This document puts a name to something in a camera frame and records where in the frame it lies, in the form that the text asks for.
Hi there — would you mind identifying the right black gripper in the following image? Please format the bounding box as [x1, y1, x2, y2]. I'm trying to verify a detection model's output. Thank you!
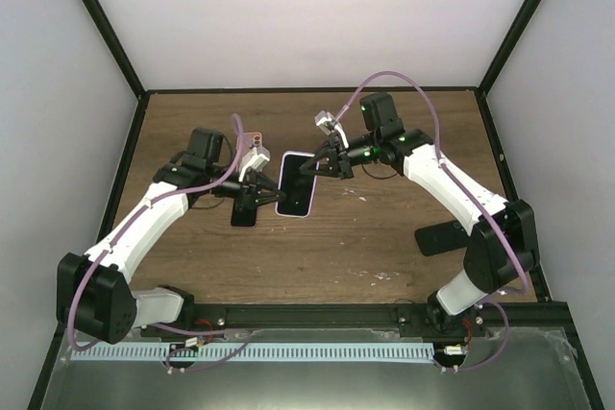
[301, 132, 380, 181]

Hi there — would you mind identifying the black screen pink phone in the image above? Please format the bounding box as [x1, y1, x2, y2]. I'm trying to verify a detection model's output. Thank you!
[231, 199, 258, 229]

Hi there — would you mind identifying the lavender phone case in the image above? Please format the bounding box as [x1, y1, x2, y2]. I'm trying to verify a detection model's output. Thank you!
[274, 151, 320, 219]

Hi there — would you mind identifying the pink phone case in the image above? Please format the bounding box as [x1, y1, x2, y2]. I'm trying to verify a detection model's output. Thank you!
[242, 132, 262, 152]

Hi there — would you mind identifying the black phone case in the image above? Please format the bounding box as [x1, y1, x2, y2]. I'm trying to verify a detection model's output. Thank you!
[414, 221, 469, 256]

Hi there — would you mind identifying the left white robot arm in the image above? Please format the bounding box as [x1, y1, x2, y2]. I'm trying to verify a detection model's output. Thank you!
[57, 128, 284, 350]

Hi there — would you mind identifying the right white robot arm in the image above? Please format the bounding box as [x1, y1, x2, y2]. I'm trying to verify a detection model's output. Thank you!
[300, 92, 539, 336]

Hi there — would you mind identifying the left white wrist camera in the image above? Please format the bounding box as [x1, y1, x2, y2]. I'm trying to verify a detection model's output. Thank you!
[238, 146, 270, 181]

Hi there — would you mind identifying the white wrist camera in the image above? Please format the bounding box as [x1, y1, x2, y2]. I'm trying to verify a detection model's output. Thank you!
[238, 146, 270, 181]
[314, 110, 349, 149]

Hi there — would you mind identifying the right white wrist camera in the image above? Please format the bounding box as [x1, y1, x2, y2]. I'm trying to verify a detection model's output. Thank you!
[314, 110, 349, 149]

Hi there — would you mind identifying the light blue slotted cable duct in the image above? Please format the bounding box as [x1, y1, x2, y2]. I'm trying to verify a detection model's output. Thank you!
[71, 342, 434, 363]

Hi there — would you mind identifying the black front mounting rail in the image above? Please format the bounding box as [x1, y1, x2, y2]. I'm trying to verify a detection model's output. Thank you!
[167, 301, 573, 339]

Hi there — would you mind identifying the black enclosure frame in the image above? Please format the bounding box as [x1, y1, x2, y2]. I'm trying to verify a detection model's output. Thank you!
[27, 0, 604, 409]

